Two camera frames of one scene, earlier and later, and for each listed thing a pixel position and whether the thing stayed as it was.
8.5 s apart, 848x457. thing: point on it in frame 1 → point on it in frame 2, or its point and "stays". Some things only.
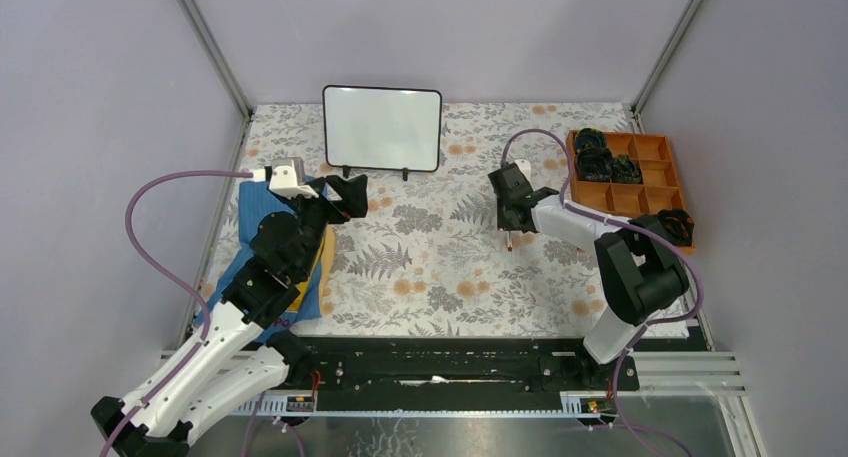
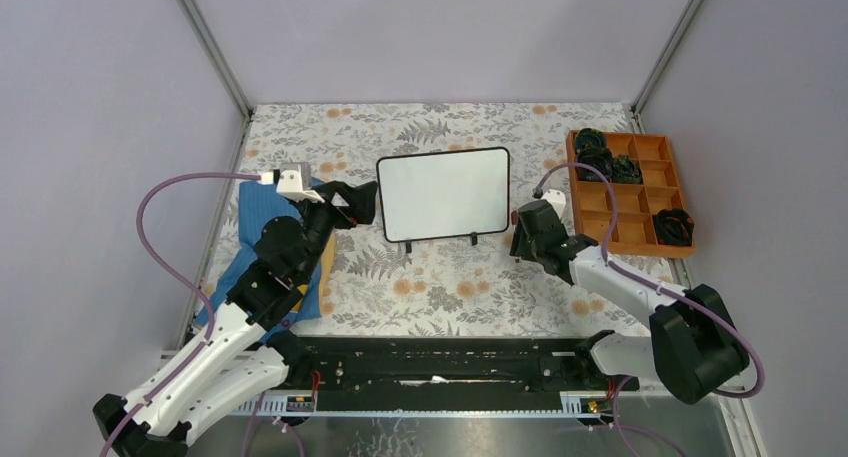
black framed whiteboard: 382,127 → 442,195
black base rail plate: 451,373 stays
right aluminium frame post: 682,27 stays
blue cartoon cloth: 257,200 stays
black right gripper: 504,224 → 518,247
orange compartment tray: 660,189 stays
